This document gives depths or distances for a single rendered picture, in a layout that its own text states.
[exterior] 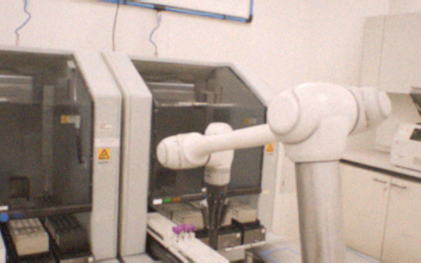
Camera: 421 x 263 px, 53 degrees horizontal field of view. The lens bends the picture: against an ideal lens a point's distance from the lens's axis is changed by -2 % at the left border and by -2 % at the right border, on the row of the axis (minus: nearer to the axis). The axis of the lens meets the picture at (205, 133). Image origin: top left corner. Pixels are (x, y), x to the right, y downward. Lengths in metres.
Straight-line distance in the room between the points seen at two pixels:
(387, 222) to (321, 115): 3.02
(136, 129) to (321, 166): 1.02
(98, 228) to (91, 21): 1.49
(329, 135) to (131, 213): 1.14
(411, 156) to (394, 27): 1.20
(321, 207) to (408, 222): 2.85
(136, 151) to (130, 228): 0.33
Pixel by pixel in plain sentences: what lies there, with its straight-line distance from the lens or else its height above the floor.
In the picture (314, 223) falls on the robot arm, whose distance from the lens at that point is 0.97.
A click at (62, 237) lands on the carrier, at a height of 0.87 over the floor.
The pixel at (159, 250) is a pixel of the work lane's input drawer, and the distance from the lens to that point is 1.87.
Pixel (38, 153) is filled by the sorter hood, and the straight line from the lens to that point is 1.70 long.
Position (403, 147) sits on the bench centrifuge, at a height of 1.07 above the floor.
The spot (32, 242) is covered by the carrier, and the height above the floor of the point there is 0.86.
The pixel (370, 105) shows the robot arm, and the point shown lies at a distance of 1.05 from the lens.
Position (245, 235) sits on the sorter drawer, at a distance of 2.12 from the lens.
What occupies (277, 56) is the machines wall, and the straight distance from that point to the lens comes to 3.64.
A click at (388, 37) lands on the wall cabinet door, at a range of 4.25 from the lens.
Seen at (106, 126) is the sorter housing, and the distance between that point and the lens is 1.76.
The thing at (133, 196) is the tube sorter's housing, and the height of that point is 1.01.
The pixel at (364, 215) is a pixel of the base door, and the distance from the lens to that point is 4.03.
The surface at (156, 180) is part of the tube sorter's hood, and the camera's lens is 1.87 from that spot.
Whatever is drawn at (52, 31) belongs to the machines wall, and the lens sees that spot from 2.83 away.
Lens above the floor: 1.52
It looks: 7 degrees down
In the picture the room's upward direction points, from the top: 4 degrees clockwise
